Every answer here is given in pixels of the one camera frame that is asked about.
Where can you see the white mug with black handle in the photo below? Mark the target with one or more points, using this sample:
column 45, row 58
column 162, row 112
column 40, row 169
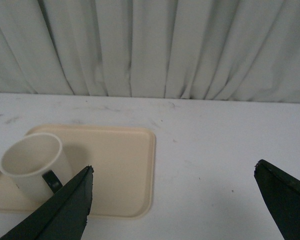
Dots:
column 38, row 165

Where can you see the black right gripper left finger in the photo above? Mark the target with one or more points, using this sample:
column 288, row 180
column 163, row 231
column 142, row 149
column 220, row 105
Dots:
column 63, row 216

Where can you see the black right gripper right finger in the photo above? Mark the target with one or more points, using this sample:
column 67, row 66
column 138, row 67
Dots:
column 281, row 194

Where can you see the white pleated curtain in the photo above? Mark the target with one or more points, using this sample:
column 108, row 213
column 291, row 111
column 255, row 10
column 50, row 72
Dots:
column 236, row 50

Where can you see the beige rectangular tray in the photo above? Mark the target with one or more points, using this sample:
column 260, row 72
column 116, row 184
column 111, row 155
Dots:
column 123, row 161

